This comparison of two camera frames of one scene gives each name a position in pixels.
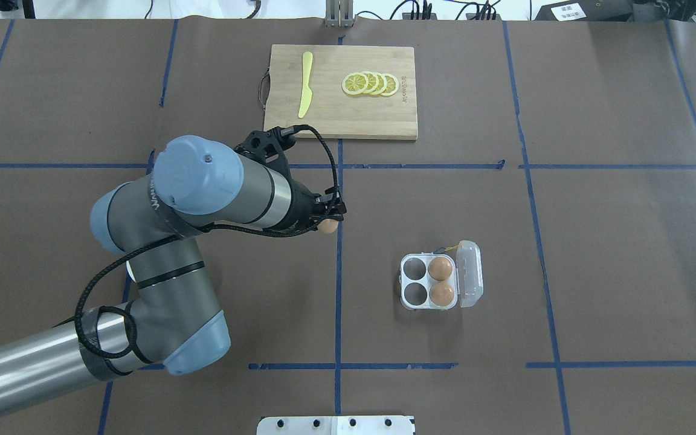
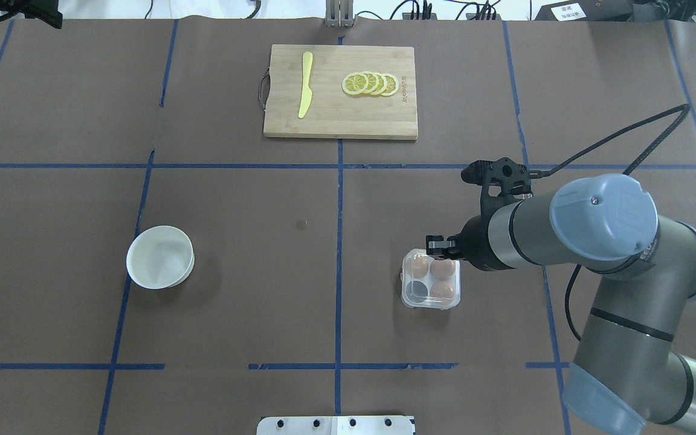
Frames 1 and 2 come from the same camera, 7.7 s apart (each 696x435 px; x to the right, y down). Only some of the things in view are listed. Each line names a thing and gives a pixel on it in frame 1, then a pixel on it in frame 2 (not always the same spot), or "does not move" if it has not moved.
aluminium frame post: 339,13 does not move
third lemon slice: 382,84 does not move
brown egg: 328,226 -> 417,267
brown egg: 440,268 does not move
